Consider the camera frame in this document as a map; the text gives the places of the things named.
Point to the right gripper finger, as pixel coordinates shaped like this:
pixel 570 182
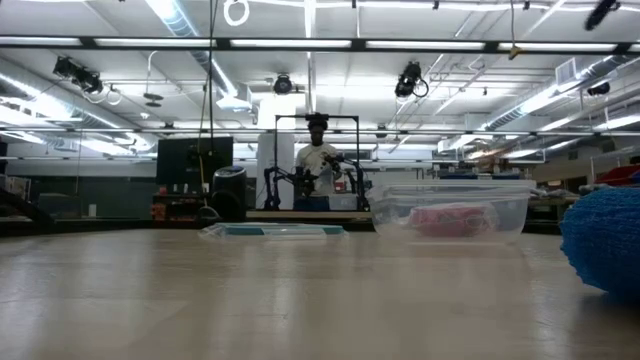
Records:
pixel 602 14

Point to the clear plastic container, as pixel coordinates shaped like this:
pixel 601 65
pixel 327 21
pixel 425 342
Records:
pixel 512 215

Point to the blue bandage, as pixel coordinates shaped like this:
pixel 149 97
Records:
pixel 605 240

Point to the pink soft object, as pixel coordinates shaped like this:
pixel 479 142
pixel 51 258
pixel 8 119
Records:
pixel 470 220

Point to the clear lid teal seal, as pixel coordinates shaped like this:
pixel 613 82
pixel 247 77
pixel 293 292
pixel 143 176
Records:
pixel 272 230

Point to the black background robot arm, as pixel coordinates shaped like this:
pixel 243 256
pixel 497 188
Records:
pixel 280 180
pixel 355 175

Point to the yellow hanging tag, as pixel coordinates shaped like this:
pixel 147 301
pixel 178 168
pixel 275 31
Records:
pixel 515 51

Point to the red storage bins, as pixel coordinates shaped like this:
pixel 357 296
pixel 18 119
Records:
pixel 620 176

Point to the wooden side table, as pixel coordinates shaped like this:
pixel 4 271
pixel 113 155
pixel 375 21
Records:
pixel 550 200

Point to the white storage bin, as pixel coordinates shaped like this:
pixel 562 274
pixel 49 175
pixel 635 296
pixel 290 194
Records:
pixel 342 201

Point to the person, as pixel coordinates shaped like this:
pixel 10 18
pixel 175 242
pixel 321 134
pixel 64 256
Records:
pixel 315 160

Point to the blue storage bin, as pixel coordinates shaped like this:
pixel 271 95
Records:
pixel 310 204

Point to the wooden background table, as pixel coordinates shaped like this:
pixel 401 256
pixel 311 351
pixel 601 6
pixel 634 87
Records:
pixel 300 215

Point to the black monitor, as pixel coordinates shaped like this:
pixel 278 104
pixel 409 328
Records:
pixel 175 160

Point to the dark shelf with red items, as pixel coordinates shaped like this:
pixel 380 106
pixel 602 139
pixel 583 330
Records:
pixel 175 207

